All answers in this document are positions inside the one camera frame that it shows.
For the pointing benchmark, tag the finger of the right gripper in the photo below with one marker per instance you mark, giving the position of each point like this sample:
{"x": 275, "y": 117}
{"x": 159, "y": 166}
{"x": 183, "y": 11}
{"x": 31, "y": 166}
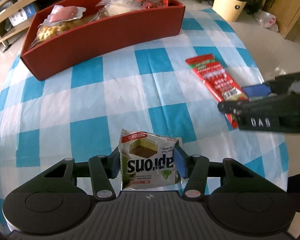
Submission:
{"x": 241, "y": 108}
{"x": 255, "y": 91}

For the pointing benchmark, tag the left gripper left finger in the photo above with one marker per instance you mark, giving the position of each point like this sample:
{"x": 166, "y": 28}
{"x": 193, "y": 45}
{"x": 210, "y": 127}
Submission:
{"x": 102, "y": 168}

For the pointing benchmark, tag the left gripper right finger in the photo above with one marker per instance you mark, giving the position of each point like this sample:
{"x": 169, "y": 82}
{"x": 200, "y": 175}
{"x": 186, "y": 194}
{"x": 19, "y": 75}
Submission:
{"x": 195, "y": 169}

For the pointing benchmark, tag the red ketchup style packet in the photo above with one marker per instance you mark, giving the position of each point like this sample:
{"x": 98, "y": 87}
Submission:
{"x": 216, "y": 79}

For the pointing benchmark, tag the white green cake packet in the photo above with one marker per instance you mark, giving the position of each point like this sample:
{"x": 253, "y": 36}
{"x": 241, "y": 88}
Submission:
{"x": 147, "y": 160}

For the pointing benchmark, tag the waffle snack bag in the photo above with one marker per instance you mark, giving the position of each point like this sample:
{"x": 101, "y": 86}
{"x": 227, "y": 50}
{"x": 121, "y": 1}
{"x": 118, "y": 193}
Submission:
{"x": 45, "y": 33}

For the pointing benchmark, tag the vacuum packed sausages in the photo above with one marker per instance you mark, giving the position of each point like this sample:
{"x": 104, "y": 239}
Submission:
{"x": 60, "y": 14}

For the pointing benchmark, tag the round white cake package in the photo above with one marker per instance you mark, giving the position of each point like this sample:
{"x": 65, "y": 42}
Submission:
{"x": 114, "y": 9}

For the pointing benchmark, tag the red cardboard box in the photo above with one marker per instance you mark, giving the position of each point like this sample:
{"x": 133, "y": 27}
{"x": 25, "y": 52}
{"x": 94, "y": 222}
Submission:
{"x": 98, "y": 37}

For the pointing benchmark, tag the blue white appliance box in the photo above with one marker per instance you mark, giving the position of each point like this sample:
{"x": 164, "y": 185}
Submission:
{"x": 23, "y": 14}

